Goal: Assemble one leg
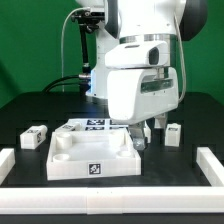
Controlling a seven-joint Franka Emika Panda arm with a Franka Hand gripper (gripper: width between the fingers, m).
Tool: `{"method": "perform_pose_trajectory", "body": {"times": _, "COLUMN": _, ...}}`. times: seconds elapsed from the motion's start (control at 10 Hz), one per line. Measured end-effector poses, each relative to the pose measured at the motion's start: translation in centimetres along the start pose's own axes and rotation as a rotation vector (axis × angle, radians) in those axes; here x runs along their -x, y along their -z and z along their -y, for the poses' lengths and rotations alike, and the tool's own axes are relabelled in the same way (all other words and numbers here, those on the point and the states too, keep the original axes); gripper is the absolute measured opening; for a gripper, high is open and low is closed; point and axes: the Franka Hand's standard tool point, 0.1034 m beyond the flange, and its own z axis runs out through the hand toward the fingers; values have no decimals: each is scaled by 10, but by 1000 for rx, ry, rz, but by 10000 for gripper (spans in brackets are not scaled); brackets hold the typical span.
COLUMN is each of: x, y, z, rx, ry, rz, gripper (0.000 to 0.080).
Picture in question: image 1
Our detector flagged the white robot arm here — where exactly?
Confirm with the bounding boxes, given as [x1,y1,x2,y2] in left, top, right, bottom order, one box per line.
[76,0,208,150]

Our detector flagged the black base cables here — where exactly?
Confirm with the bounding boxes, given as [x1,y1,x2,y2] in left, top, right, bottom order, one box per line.
[41,75,92,93]

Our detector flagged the black camera on stand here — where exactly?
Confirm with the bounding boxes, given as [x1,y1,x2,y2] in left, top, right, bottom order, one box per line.
[71,9,105,74]

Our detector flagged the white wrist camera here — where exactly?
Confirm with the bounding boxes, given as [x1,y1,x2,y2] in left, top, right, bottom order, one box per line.
[105,41,170,69]

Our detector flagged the white camera cable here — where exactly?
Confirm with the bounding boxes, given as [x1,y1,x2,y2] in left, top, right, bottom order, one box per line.
[60,7,90,93]

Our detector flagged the white U-shaped fence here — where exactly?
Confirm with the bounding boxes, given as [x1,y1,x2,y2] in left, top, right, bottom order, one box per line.
[0,147,224,214]

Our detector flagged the AprilTag marker sheet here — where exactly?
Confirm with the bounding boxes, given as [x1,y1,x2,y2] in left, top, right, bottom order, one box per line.
[68,118,126,131]

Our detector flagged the white square tabletop part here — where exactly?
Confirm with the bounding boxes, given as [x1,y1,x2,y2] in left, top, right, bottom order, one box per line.
[46,128,141,180]

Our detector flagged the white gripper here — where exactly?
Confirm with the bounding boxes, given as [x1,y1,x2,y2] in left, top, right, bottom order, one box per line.
[107,68,179,151]

